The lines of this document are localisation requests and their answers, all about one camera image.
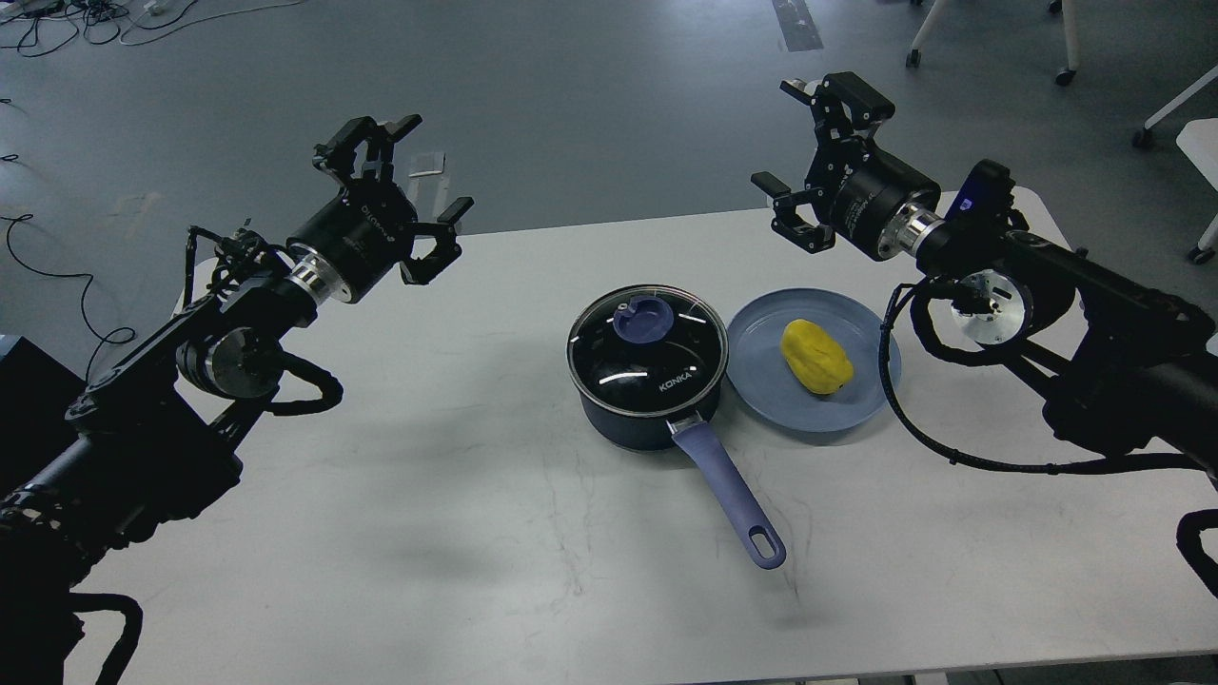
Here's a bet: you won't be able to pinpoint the blue round plate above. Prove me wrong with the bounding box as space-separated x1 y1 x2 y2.
728 289 888 433

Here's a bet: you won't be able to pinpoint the tangled cables top left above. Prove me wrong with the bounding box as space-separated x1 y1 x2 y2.
0 0 315 59

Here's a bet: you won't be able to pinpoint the black floor cable left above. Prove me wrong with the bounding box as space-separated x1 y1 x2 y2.
0 213 138 382

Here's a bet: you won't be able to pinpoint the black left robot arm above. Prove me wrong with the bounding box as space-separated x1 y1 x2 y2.
2 115 474 684

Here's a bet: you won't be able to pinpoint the yellow potato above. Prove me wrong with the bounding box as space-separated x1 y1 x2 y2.
780 318 855 396

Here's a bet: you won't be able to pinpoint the white furniture right edge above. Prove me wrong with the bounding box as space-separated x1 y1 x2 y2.
1132 66 1217 264

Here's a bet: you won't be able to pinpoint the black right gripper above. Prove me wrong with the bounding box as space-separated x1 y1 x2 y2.
750 72 942 261

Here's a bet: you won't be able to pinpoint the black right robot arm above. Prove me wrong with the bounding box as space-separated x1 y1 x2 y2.
750 72 1217 484

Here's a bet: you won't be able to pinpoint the dark blue saucepan with handle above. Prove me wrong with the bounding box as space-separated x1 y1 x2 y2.
568 325 787 570

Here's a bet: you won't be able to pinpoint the black box left edge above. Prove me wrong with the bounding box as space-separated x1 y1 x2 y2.
1 334 86 496

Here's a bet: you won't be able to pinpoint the white chair legs with casters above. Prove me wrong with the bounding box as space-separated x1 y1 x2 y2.
904 0 1082 87

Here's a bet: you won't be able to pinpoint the glass pot lid blue knob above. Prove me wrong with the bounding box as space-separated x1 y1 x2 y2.
566 284 727 413

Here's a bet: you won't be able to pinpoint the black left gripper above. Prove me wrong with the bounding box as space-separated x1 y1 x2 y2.
286 115 475 303

